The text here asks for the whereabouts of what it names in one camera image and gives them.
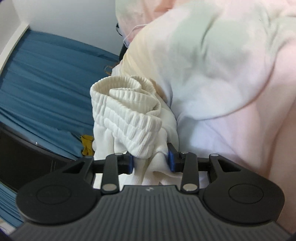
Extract white knit garment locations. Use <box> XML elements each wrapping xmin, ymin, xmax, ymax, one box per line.
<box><xmin>89</xmin><ymin>63</ymin><xmax>210</xmax><ymax>189</ymax></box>

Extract mustard yellow garment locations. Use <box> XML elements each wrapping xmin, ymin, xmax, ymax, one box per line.
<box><xmin>81</xmin><ymin>135</ymin><xmax>94</xmax><ymax>156</ymax></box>

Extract blue curtain right panel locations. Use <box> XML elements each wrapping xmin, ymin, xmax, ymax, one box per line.
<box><xmin>1</xmin><ymin>30</ymin><xmax>118</xmax><ymax>227</ymax></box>

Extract pastel rainbow bed duvet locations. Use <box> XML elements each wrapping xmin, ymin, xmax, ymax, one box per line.
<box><xmin>115</xmin><ymin>1</ymin><xmax>295</xmax><ymax>232</ymax></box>

